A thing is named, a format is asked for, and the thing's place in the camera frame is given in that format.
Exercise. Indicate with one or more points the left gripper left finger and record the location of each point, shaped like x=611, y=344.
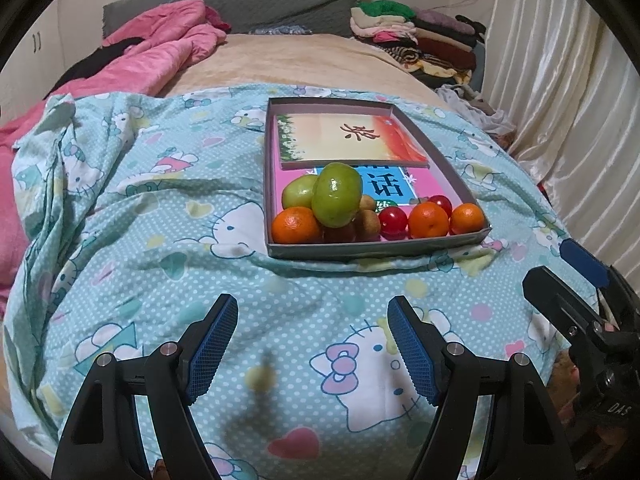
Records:
x=102, y=439

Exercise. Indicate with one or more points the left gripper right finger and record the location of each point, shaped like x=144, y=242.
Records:
x=524, y=437

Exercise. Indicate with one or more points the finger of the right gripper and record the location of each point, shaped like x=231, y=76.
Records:
x=590, y=262
x=576, y=320

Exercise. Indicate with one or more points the orange tangerine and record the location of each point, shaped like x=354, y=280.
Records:
x=428, y=220
x=466, y=218
x=296, y=225

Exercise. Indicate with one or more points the cherry tomato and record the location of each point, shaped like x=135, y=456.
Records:
x=394, y=223
x=443, y=202
x=345, y=234

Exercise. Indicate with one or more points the brown longan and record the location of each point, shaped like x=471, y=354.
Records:
x=367, y=226
x=367, y=203

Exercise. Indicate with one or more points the green mango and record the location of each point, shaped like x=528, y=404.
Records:
x=337, y=195
x=299, y=192

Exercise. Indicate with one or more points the pink workbook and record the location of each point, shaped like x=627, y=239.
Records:
x=388, y=185

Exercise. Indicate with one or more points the cream curtain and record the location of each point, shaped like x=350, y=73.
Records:
x=569, y=86

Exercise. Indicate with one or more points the white crumpled cloth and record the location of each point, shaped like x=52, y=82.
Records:
x=471, y=106

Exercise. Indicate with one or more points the orange cream book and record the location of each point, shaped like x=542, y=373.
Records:
x=307, y=140

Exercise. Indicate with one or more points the pile of folded clothes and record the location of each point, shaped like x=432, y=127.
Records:
x=435, y=48

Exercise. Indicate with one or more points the beige bed blanket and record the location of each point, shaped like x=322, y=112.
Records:
x=325, y=61

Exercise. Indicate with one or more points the black garment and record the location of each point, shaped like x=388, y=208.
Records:
x=96, y=61

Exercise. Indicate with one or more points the white wardrobe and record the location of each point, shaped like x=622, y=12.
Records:
x=33, y=67

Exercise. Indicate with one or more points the pink quilt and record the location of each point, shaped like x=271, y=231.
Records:
x=175, y=35

